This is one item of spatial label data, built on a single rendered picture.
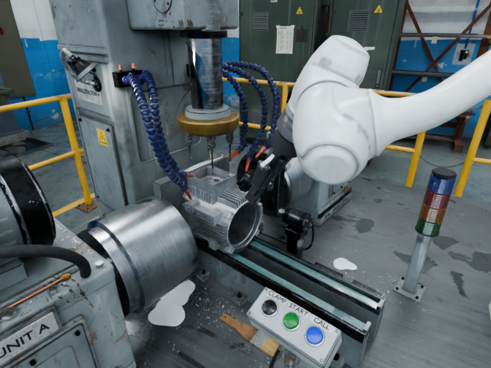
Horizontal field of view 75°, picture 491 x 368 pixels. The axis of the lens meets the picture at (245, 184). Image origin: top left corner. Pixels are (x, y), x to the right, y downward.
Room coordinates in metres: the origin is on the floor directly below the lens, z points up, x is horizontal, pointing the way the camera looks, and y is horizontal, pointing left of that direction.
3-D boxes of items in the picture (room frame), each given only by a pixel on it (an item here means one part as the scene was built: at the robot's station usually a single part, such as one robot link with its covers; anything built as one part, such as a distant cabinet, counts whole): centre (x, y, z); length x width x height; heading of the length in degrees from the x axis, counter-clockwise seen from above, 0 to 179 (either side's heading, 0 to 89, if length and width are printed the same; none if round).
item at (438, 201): (0.78, -0.53, 1.14); 0.06 x 0.06 x 0.04
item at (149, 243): (0.63, 0.30, 1.04); 0.37 x 0.25 x 0.25; 140
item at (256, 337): (0.61, -0.01, 0.80); 0.21 x 0.05 x 0.01; 54
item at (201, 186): (0.92, 0.11, 1.11); 0.12 x 0.11 x 0.07; 50
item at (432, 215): (0.78, -0.53, 1.10); 0.06 x 0.06 x 0.04
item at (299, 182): (1.15, -0.14, 1.04); 0.41 x 0.25 x 0.25; 140
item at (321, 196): (1.36, -0.30, 0.99); 0.35 x 0.31 x 0.37; 140
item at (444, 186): (0.78, -0.53, 1.19); 0.06 x 0.06 x 0.04
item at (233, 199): (0.90, 0.08, 1.01); 0.20 x 0.19 x 0.19; 50
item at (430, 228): (0.78, -0.53, 1.05); 0.06 x 0.06 x 0.04
